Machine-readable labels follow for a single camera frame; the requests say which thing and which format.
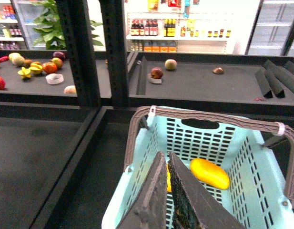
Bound orange yellow mango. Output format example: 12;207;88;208
190;158;230;190

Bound pale round fruit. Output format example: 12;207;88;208
164;59;177;71

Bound white tape roll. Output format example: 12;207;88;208
45;73;64;85

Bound red apple on tray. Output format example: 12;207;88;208
151;67;163;79

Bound yellow star fruit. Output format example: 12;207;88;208
17;67;31;80

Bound black fruit display shelf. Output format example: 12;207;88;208
0;0;294;229

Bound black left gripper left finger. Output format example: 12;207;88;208
117;151;167;229

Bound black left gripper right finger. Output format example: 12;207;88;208
168;152;244;229

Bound green potted plant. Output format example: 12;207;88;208
31;0;104;50

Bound light blue plastic basket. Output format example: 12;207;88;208
101;113;294;229

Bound yellow lemon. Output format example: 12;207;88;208
166;164;172;193

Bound brown basket handle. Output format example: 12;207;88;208
123;105;294;208

